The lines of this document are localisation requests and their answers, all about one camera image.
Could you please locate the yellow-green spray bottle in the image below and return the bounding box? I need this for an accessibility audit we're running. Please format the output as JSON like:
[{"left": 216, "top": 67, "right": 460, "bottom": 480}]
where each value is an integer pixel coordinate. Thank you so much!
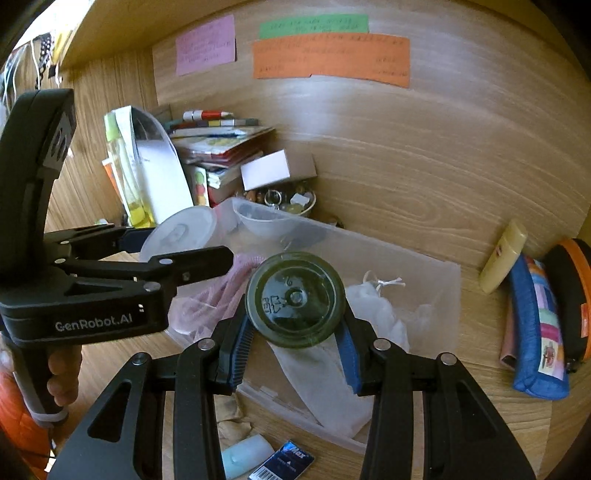
[{"left": 104, "top": 113, "right": 155, "bottom": 227}]

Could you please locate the pink paper note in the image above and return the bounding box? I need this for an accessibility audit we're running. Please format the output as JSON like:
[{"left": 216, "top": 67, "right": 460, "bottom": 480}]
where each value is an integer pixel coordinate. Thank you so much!
[{"left": 175, "top": 14, "right": 237, "bottom": 77}]

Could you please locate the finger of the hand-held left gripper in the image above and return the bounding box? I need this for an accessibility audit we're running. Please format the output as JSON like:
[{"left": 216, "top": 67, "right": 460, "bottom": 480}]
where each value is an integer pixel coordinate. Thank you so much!
[
  {"left": 55, "top": 246, "right": 234, "bottom": 301},
  {"left": 44, "top": 224, "right": 158, "bottom": 260}
]

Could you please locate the clear plastic container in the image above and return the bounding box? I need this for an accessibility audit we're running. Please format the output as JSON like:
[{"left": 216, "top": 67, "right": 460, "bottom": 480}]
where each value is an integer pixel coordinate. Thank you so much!
[{"left": 166, "top": 198, "right": 462, "bottom": 455}]

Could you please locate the dark green glass jar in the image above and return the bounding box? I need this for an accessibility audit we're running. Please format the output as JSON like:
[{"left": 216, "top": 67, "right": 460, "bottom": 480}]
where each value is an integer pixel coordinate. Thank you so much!
[{"left": 245, "top": 251, "right": 347, "bottom": 348}]

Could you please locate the green paper note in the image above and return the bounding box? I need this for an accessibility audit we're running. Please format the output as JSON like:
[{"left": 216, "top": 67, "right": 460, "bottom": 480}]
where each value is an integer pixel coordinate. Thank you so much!
[{"left": 259, "top": 14, "right": 370, "bottom": 40}]

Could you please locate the person's left forearm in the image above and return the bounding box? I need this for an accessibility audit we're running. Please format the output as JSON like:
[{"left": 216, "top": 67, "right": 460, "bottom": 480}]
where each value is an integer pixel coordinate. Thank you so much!
[{"left": 0, "top": 364, "right": 51, "bottom": 462}]

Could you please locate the white drawstring bag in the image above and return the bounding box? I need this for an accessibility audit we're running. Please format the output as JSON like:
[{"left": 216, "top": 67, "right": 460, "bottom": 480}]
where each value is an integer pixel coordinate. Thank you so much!
[{"left": 270, "top": 270, "right": 411, "bottom": 439}]

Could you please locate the pink knitted pouch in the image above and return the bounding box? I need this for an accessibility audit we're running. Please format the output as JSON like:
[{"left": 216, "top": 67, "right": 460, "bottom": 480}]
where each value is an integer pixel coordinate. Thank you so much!
[{"left": 168, "top": 253, "right": 259, "bottom": 337}]

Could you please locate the small white cardboard box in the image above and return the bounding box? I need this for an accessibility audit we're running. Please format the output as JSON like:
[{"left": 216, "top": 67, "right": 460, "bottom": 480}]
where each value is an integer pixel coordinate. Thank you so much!
[{"left": 240, "top": 149, "right": 319, "bottom": 191}]

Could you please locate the beige cream tube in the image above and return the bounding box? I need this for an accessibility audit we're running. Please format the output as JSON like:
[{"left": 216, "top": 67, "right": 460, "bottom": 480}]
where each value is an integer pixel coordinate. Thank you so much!
[{"left": 479, "top": 219, "right": 528, "bottom": 294}]

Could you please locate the blue staples box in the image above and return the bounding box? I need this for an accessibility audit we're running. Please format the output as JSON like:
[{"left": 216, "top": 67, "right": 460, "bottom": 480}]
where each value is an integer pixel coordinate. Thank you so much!
[{"left": 248, "top": 438, "right": 315, "bottom": 480}]

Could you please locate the clear plastic bowl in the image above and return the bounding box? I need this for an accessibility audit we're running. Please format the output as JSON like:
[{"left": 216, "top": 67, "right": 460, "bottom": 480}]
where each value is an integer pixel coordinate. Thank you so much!
[{"left": 232, "top": 200, "right": 305, "bottom": 250}]

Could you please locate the small bowl of trinkets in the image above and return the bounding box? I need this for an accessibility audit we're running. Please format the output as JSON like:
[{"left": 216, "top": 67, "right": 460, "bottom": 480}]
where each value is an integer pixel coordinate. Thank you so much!
[{"left": 245, "top": 182, "right": 317, "bottom": 217}]

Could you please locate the wooden shelf board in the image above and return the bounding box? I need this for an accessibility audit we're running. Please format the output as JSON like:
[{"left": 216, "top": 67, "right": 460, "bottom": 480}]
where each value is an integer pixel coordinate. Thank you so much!
[{"left": 60, "top": 0, "right": 259, "bottom": 70}]

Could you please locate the red white marker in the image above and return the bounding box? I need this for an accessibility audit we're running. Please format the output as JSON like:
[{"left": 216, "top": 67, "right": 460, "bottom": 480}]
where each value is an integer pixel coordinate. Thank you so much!
[{"left": 182, "top": 109, "right": 232, "bottom": 121}]

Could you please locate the orange paper note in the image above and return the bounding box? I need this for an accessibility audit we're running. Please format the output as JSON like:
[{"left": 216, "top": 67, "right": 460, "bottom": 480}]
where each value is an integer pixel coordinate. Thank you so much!
[{"left": 252, "top": 33, "right": 411, "bottom": 88}]

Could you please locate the wooden desktop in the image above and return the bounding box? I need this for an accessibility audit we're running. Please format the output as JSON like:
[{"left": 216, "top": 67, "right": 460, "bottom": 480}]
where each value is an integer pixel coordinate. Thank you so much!
[{"left": 44, "top": 217, "right": 591, "bottom": 480}]

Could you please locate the black orange round case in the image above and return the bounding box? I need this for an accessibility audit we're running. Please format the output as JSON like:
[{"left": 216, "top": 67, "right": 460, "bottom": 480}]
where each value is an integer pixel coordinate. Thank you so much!
[{"left": 545, "top": 237, "right": 591, "bottom": 374}]

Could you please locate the round translucent plastic jar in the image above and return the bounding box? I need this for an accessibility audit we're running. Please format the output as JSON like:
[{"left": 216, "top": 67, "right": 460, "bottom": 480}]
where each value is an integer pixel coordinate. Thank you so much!
[{"left": 139, "top": 205, "right": 220, "bottom": 264}]

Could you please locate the person's left hand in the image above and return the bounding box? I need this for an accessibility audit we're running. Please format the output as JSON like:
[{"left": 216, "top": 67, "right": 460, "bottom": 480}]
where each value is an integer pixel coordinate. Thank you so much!
[{"left": 46, "top": 344, "right": 84, "bottom": 409}]

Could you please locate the crumpled brown paper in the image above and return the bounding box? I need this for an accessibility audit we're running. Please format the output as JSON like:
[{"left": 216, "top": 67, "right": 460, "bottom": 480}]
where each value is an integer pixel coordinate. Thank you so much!
[{"left": 217, "top": 392, "right": 254, "bottom": 444}]

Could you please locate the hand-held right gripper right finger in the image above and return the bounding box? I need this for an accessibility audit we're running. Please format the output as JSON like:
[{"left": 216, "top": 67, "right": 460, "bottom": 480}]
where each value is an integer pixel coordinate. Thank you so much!
[{"left": 335, "top": 314, "right": 539, "bottom": 480}]

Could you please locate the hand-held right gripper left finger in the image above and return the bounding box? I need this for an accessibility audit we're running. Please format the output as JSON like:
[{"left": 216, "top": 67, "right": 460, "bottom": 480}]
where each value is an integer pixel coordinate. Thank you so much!
[{"left": 46, "top": 300, "right": 257, "bottom": 480}]

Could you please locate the polka dot cloth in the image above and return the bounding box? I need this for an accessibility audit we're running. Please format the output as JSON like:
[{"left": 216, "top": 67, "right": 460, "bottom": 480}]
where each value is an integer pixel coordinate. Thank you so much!
[{"left": 34, "top": 32, "right": 58, "bottom": 88}]

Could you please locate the blue patchwork pencil case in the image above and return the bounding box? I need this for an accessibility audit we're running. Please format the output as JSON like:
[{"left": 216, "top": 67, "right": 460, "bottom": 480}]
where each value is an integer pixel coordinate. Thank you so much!
[{"left": 512, "top": 254, "right": 571, "bottom": 401}]

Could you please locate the stack of books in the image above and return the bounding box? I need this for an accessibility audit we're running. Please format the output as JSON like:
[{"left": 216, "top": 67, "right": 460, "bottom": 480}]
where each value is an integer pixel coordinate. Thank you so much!
[{"left": 168, "top": 117, "right": 278, "bottom": 208}]

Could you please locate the light blue eraser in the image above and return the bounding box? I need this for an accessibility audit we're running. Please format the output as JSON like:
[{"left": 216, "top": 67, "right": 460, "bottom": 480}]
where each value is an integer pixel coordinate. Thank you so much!
[{"left": 221, "top": 434, "right": 274, "bottom": 479}]

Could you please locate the white paper sheet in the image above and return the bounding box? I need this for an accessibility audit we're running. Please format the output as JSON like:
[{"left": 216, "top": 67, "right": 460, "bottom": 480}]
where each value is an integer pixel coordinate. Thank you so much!
[{"left": 136, "top": 138, "right": 195, "bottom": 224}]

